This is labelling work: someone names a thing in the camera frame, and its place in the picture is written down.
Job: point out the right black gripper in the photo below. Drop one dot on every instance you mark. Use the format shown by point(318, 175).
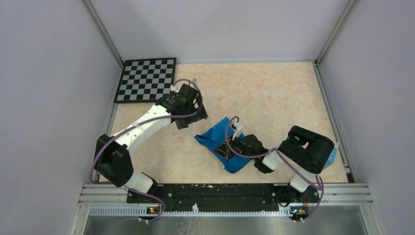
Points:
point(223, 151)

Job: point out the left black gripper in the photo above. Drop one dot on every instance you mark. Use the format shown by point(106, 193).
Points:
point(183, 123)

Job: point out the blue cloth napkin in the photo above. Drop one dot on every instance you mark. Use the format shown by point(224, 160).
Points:
point(214, 137)

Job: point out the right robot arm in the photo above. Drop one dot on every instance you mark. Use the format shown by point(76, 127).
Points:
point(307, 153)

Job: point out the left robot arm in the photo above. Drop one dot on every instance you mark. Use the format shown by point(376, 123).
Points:
point(113, 153)

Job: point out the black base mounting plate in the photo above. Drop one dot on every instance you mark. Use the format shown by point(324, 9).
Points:
point(266, 197)

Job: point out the black white checkerboard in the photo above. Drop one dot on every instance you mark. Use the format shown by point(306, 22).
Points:
point(145, 80)

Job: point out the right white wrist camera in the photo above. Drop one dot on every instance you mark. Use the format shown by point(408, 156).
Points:
point(237, 128)

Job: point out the white toothed cable rail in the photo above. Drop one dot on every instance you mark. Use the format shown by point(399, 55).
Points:
point(143, 211)

